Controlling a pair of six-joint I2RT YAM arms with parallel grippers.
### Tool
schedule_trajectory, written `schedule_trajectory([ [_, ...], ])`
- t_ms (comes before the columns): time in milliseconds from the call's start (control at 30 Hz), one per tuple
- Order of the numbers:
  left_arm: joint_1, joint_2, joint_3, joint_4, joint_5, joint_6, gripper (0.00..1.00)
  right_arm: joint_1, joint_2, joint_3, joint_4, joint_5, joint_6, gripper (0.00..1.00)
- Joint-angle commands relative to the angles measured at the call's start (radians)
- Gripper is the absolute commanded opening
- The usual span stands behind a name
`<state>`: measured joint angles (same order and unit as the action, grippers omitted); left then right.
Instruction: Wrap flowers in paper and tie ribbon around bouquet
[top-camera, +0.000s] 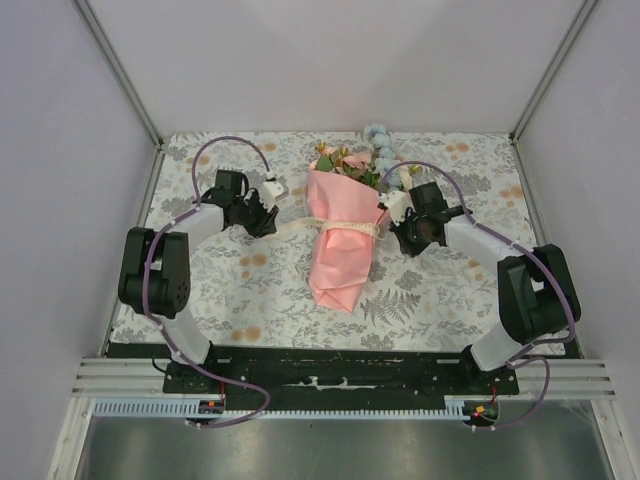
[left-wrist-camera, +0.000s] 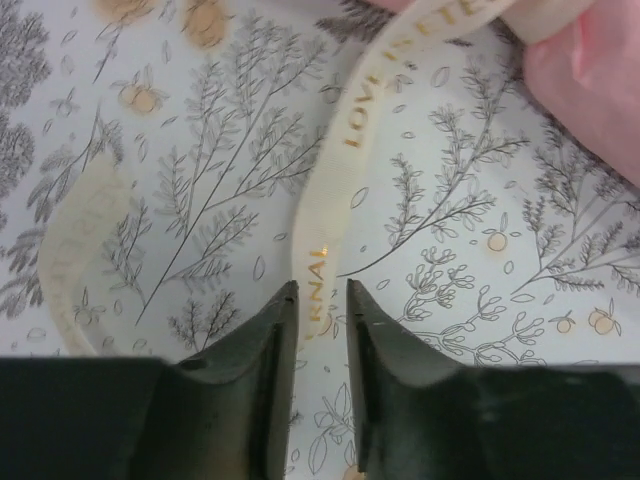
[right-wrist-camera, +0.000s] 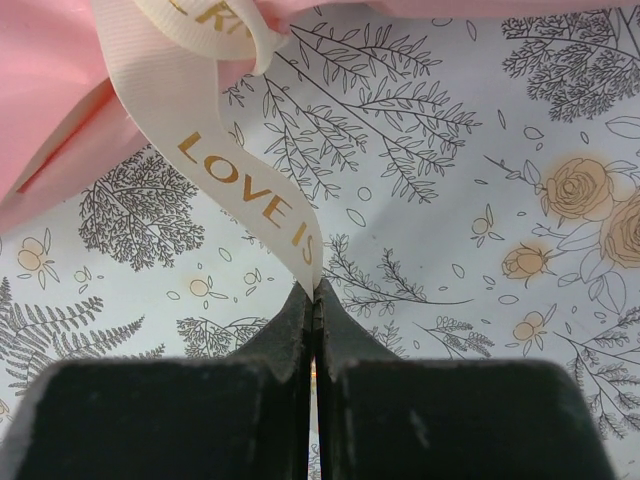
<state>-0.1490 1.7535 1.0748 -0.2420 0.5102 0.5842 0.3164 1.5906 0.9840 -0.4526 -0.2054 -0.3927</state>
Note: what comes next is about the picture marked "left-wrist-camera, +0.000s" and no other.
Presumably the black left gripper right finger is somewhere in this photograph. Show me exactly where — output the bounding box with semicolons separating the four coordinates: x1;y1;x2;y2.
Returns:
347;281;639;479

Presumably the pink wrapping paper sheet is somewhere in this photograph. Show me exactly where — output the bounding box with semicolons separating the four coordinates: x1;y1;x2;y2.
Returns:
369;0;640;189

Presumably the floral patterned table mat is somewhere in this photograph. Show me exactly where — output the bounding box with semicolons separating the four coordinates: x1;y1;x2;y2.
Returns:
1;1;639;479

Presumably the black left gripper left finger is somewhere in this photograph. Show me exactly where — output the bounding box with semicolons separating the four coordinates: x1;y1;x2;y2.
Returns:
1;281;298;479

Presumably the cream ribbon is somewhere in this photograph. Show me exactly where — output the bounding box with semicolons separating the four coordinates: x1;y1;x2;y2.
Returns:
37;1;591;356

